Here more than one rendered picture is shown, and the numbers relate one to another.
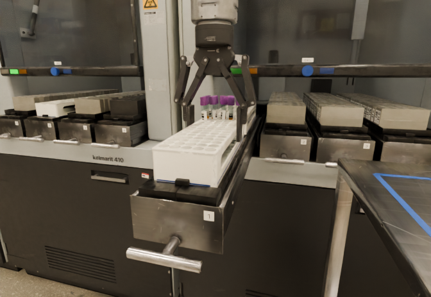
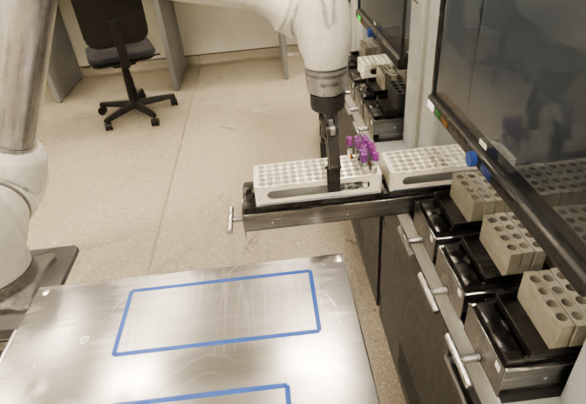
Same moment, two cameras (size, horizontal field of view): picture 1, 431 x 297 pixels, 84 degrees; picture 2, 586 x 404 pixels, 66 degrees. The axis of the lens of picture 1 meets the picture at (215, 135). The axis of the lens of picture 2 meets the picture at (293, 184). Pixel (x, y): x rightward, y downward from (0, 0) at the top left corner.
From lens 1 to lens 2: 0.98 m
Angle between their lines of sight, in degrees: 69
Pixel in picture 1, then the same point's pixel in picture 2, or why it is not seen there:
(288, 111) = (463, 196)
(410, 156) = (480, 345)
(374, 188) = (281, 266)
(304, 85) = not seen: outside the picture
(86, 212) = not seen: hidden behind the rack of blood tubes
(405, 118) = (538, 309)
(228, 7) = (314, 87)
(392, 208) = (253, 270)
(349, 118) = (498, 254)
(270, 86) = not seen: outside the picture
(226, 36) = (317, 107)
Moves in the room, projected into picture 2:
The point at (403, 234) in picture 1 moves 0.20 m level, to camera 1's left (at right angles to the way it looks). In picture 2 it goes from (228, 270) to (209, 212)
